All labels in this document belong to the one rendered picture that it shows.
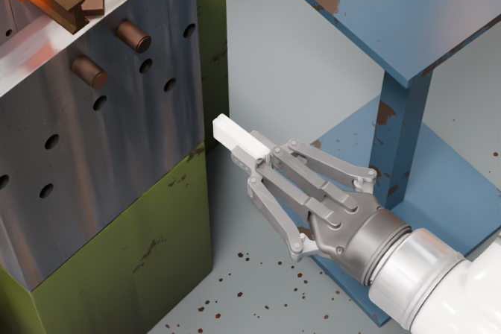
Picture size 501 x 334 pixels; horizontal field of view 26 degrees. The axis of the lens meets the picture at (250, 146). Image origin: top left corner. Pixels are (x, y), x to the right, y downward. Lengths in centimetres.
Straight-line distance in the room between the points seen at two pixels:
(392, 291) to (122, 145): 66
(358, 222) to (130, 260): 83
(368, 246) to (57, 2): 46
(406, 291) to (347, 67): 148
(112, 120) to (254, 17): 108
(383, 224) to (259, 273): 114
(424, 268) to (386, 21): 62
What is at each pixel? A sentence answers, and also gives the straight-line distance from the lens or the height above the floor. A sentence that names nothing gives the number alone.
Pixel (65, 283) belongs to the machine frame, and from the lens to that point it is 174.
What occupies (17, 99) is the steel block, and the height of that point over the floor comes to 89.
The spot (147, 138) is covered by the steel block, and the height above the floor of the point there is 60.
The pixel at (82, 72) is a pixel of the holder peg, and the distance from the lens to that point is 137.
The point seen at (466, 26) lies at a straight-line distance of 160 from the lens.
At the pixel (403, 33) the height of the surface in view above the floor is 75.
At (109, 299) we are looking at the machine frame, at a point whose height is 25.
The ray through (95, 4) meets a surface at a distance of 137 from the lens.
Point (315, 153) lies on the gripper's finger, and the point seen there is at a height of 101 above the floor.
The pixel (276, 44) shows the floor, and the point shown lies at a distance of 251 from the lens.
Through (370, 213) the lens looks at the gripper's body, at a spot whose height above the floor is 101.
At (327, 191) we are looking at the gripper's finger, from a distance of 110.
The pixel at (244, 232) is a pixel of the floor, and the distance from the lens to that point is 223.
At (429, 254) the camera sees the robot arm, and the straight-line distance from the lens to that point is 104.
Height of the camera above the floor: 195
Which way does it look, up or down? 56 degrees down
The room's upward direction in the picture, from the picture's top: straight up
